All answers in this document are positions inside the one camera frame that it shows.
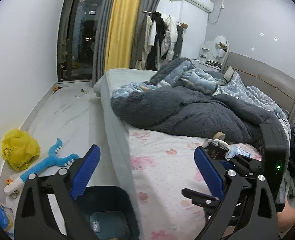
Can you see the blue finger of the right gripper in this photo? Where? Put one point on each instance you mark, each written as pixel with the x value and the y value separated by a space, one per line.
pixel 227 165

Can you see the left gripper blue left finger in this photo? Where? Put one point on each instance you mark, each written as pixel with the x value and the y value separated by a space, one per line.
pixel 82 170

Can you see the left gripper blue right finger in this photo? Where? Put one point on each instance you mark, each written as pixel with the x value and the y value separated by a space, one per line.
pixel 211 176

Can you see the black snack wrapper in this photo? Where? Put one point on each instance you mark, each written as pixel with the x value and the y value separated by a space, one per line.
pixel 217 149

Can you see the dark teal trash bin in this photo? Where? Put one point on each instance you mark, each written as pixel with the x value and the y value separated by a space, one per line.
pixel 109 212

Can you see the person's hand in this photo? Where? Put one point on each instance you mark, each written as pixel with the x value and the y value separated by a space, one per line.
pixel 286 218

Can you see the blue tissue packet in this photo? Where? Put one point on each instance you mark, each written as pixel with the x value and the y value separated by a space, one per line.
pixel 234 150

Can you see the cardboard tape roll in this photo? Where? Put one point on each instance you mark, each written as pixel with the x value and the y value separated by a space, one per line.
pixel 219 136

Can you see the blue plush claw toy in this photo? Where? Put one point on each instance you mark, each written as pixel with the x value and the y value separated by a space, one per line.
pixel 51 160

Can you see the bed with pink sheet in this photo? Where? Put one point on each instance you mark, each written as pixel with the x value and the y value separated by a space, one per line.
pixel 153 168

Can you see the yellow plastic bag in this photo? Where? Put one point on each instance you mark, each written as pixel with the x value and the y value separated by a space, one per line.
pixel 19 149

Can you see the small yellow rubber duck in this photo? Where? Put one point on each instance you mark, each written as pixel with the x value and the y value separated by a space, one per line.
pixel 9 181

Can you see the dark grey fleece blanket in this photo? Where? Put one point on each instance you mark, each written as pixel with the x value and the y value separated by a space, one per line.
pixel 184 112

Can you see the blue white wave duvet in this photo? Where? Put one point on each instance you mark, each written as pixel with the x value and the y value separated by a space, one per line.
pixel 250 94

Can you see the blue snack bag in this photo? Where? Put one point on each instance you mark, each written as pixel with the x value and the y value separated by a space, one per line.
pixel 6 218

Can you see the white slipper on floor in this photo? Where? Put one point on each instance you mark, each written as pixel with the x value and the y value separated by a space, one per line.
pixel 81 93

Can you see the grey upholstered headboard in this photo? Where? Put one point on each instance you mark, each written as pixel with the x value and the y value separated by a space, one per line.
pixel 271 81

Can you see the orange tool on floor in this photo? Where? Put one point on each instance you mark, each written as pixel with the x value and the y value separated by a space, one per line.
pixel 56 88

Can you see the blue patterned fleece blanket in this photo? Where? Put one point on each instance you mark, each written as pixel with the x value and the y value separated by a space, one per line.
pixel 179 72

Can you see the hanging clothes on rack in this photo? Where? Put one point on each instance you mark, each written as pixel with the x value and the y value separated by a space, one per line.
pixel 160 39

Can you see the dark glass balcony door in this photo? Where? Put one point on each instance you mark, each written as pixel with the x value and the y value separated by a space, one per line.
pixel 76 39

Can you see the yellow curtain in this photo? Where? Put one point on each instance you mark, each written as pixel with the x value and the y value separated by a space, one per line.
pixel 121 33

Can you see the grey curtain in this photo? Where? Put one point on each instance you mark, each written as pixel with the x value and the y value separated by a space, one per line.
pixel 102 32

